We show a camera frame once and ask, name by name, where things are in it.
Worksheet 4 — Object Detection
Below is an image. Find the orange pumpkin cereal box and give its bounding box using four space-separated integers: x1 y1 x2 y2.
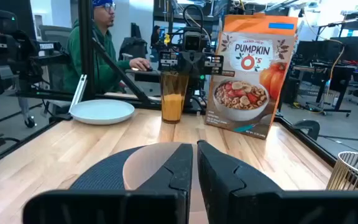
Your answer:
204 13 299 140

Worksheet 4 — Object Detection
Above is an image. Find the amber glass of orange juice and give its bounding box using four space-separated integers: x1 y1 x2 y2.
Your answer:
160 71 190 124

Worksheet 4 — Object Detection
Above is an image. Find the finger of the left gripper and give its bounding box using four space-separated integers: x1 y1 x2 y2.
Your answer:
193 51 209 77
178 51 195 77

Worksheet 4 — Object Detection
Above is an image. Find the pale blue plate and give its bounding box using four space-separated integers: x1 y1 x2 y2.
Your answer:
69 99 135 126

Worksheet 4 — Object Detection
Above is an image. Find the distant person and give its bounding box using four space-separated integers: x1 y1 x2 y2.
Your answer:
150 25 162 48

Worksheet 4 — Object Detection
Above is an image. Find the pink bowl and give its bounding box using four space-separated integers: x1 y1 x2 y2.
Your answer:
122 142 210 224

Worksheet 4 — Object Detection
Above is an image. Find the yellow cable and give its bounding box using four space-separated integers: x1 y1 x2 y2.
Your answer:
318 37 346 114

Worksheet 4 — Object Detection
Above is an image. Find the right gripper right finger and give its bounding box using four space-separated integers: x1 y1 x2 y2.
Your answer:
196 139 358 224

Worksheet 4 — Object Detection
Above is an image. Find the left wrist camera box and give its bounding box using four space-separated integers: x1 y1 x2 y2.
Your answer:
183 30 203 52

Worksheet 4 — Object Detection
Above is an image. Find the black desk with monitors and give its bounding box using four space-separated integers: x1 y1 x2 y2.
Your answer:
293 36 358 118

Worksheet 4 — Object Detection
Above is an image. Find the seated person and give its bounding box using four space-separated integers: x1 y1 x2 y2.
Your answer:
62 0 152 94

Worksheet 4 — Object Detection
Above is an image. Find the black backpack chair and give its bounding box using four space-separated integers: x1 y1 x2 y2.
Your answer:
118 36 149 62

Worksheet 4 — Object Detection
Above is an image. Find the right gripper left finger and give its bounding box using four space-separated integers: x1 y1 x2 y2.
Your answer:
22 142 195 224

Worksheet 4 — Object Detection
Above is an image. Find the black table edge clamp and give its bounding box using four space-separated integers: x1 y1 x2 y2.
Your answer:
293 119 321 141

